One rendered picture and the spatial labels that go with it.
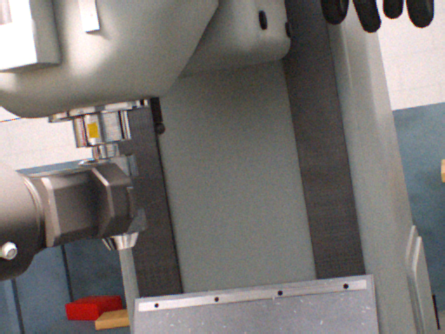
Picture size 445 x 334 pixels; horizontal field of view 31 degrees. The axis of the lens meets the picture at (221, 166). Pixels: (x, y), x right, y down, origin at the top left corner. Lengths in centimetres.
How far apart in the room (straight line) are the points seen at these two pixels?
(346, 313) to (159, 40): 51
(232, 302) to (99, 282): 439
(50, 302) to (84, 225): 501
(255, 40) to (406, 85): 409
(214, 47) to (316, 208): 33
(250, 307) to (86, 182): 48
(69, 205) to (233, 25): 25
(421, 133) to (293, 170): 382
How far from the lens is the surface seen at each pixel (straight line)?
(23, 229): 57
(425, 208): 486
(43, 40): 57
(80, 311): 511
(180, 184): 105
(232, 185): 103
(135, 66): 60
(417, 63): 482
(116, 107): 64
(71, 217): 60
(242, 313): 104
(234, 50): 75
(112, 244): 67
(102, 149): 67
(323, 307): 102
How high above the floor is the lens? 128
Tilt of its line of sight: 3 degrees down
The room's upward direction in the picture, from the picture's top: 9 degrees counter-clockwise
